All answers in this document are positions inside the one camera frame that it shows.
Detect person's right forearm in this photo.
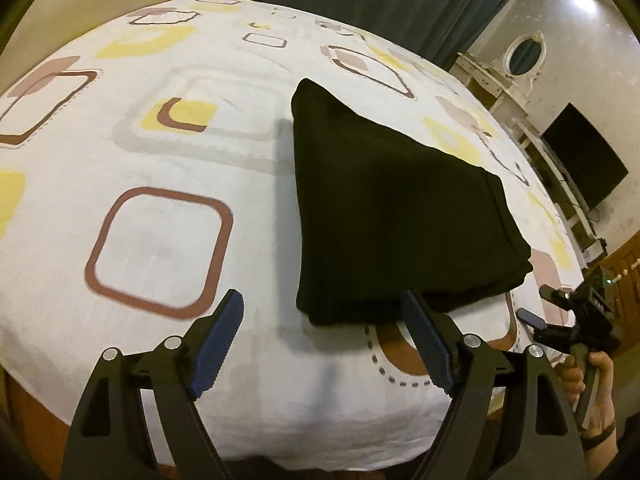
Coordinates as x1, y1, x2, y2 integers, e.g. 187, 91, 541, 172
582, 427, 640, 480

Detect person's right hand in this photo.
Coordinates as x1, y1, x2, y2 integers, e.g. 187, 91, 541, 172
559, 350, 617, 442

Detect patterned white bed sheet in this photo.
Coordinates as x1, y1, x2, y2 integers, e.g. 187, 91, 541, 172
0, 0, 586, 461

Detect brown wooden cabinet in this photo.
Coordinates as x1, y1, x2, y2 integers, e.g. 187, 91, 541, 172
582, 237, 640, 321

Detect white dressing table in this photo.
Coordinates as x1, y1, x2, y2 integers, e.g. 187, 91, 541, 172
452, 52, 608, 266

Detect black flat screen television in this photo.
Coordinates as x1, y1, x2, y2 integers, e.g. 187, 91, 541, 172
541, 102, 630, 211

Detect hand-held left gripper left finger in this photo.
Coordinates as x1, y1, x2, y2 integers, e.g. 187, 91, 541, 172
60, 288, 246, 480

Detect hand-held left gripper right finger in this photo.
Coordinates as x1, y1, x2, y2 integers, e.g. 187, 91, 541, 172
401, 289, 588, 480

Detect black pants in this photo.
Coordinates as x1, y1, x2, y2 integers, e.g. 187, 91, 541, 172
290, 78, 533, 328

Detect dark wristband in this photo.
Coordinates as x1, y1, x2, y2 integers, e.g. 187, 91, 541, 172
579, 421, 618, 453

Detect cream tufted headboard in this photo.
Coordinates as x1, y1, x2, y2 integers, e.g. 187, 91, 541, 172
0, 0, 226, 56

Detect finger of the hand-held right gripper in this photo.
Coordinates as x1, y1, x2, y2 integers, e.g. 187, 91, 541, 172
539, 285, 572, 307
516, 308, 547, 332

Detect wooden bed frame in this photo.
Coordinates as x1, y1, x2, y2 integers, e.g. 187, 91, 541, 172
0, 367, 76, 466

